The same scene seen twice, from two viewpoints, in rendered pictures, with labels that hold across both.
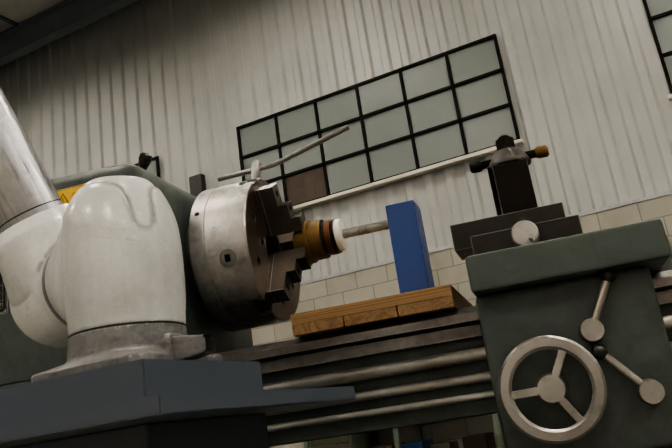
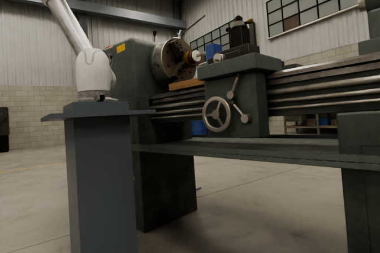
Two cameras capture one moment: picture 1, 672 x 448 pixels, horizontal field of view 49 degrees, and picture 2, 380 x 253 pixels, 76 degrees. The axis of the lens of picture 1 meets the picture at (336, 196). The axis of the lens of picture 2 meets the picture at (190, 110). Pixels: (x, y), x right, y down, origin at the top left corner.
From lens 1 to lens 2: 0.75 m
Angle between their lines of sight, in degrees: 34
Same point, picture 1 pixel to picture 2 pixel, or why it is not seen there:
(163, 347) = (93, 97)
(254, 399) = (96, 114)
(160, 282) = (93, 79)
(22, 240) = not seen: hidden behind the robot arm
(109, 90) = not seen: outside the picture
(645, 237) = (248, 60)
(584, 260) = (228, 69)
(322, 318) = (175, 85)
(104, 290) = (79, 82)
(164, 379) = (81, 107)
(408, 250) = not seen: hidden behind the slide
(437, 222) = (346, 33)
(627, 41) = not seen: outside the picture
